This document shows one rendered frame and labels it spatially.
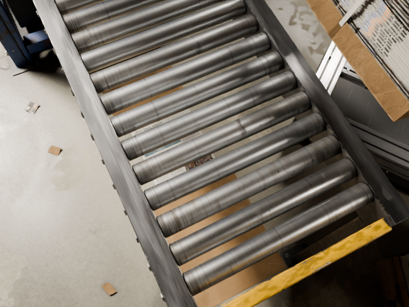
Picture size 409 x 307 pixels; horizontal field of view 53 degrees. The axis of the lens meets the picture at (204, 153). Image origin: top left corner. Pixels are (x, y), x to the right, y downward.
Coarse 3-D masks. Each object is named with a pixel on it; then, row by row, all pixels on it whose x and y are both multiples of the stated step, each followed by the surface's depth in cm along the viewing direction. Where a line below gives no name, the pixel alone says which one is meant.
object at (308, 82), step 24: (264, 0) 110; (264, 24) 106; (288, 48) 104; (312, 72) 101; (288, 96) 109; (312, 96) 99; (336, 120) 97; (360, 144) 95; (360, 168) 92; (384, 192) 90; (360, 216) 100; (384, 216) 90; (408, 216) 89
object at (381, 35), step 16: (400, 0) 63; (384, 16) 66; (400, 16) 63; (368, 32) 69; (384, 32) 66; (400, 32) 64; (368, 48) 69; (384, 48) 67; (400, 48) 65; (384, 64) 68; (400, 64) 66; (400, 80) 66
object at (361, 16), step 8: (344, 0) 71; (352, 0) 70; (368, 0) 68; (376, 0) 67; (384, 0) 65; (344, 8) 71; (360, 8) 69; (368, 8) 68; (376, 8) 66; (352, 16) 70; (360, 16) 69; (368, 16) 68; (352, 24) 71; (360, 24) 70
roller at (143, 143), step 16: (272, 80) 100; (288, 80) 100; (240, 96) 98; (256, 96) 99; (272, 96) 100; (192, 112) 96; (208, 112) 96; (224, 112) 97; (240, 112) 99; (160, 128) 94; (176, 128) 94; (192, 128) 95; (128, 144) 92; (144, 144) 93; (160, 144) 94
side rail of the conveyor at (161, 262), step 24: (48, 0) 106; (48, 24) 103; (72, 48) 101; (72, 72) 98; (96, 96) 96; (96, 120) 94; (96, 144) 92; (120, 144) 92; (120, 168) 90; (120, 192) 88; (144, 216) 86; (144, 240) 84; (168, 264) 82; (168, 288) 81
